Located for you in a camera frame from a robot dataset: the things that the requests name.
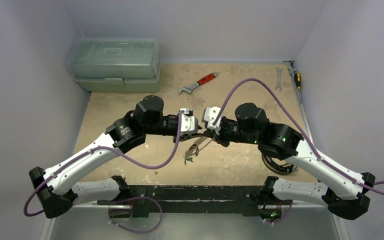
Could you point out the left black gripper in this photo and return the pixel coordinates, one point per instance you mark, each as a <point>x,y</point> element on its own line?
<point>183,136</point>

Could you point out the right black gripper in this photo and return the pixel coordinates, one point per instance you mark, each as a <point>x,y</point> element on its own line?
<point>214,133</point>

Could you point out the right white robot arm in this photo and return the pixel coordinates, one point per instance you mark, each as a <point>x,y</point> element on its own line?
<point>337,188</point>

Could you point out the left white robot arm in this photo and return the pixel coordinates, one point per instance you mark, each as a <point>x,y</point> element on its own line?
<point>58,188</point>

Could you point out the silver open-end spanner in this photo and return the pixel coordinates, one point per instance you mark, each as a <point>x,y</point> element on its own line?
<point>278,86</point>

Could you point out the yellow black screwdriver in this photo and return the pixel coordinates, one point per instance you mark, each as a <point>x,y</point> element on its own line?
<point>297,81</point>

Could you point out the green translucent plastic toolbox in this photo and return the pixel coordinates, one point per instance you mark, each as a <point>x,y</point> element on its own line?
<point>116,64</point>

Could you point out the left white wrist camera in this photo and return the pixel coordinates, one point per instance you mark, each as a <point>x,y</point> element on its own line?
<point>189,124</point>

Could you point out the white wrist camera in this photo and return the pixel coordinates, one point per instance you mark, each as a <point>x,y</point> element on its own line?
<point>212,119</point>
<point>189,124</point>

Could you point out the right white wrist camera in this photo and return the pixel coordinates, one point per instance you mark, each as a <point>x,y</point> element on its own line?
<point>212,119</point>

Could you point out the red handled adjustable wrench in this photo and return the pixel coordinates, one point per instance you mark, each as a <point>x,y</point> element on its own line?
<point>189,89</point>

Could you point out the aluminium side rail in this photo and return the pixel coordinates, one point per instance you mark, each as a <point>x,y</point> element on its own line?
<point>291,71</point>

